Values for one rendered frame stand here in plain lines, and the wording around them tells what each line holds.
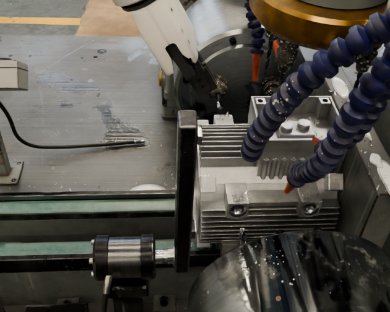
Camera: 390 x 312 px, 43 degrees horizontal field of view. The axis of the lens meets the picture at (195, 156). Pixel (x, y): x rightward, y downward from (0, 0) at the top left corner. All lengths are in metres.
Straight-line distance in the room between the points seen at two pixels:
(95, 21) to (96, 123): 1.91
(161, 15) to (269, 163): 0.24
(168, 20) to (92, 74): 0.81
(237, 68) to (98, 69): 0.62
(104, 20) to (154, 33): 2.50
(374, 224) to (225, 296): 0.24
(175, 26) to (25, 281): 0.48
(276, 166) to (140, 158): 0.50
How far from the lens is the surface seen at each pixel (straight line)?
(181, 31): 0.62
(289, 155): 0.68
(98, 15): 3.17
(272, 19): 0.55
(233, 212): 0.67
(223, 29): 0.87
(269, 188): 0.70
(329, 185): 0.70
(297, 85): 0.39
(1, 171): 1.11
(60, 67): 1.44
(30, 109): 1.30
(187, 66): 0.64
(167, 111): 1.21
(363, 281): 0.51
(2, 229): 0.92
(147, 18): 0.61
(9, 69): 0.94
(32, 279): 0.85
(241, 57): 0.87
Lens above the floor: 1.56
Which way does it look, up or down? 42 degrees down
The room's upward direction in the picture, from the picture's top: 3 degrees clockwise
